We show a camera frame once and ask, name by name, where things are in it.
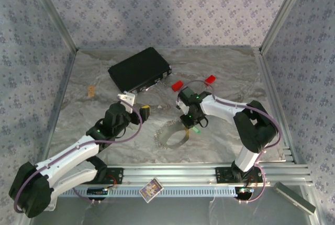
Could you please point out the red toy brick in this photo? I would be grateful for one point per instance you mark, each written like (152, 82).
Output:
(210, 79)
(177, 85)

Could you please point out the aluminium frame base bar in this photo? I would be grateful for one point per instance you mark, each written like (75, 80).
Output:
(274, 91)
(58, 104)

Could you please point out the clear plastic bag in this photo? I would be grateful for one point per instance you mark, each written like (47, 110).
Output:
(167, 145)

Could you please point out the purple playing card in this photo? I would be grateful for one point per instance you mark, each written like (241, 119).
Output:
(151, 191)

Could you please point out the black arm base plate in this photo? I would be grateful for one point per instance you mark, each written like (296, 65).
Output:
(222, 175)
(116, 175)

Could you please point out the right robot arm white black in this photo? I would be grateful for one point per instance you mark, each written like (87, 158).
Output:
(222, 107)

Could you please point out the black case with metal latches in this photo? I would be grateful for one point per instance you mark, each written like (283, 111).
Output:
(138, 72)

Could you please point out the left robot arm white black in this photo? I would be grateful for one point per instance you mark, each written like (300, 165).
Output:
(65, 154)

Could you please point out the aluminium frame post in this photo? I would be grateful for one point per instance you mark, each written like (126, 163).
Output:
(53, 13)
(284, 13)

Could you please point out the small wooden block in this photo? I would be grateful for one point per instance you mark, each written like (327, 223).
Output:
(91, 91)

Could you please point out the aluminium mounting rail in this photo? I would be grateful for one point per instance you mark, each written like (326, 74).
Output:
(170, 174)

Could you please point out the grey metal bar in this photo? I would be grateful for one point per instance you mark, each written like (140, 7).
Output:
(294, 198)

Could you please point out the small black circuit board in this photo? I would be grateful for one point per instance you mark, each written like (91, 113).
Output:
(96, 191)
(244, 191)

